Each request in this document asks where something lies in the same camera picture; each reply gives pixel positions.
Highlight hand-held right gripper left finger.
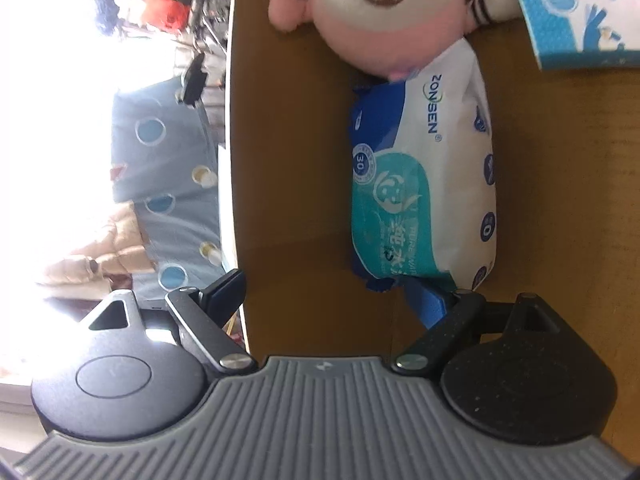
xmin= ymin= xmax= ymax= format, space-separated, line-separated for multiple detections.
xmin=89 ymin=270 xmax=256 ymax=374

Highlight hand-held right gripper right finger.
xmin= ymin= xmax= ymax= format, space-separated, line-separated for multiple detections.
xmin=392 ymin=282 xmax=561 ymax=374

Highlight blue wet wipes pack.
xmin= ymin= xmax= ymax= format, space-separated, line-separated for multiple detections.
xmin=348 ymin=42 xmax=500 ymax=292

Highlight brown cardboard box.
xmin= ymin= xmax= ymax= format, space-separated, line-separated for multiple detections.
xmin=225 ymin=0 xmax=640 ymax=356

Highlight pink-hat plush doll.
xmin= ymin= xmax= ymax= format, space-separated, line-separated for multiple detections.
xmin=268 ymin=0 xmax=523 ymax=83

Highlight blue and white tissue packet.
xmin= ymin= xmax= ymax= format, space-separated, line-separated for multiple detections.
xmin=502 ymin=0 xmax=640 ymax=71

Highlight beige padded jacket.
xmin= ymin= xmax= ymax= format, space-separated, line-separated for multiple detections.
xmin=42 ymin=205 xmax=156 ymax=288

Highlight blue dotted quilt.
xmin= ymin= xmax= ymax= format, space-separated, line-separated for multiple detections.
xmin=111 ymin=77 xmax=236 ymax=301

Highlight red cloth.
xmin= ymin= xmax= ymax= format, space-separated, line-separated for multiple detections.
xmin=150 ymin=0 xmax=193 ymax=36

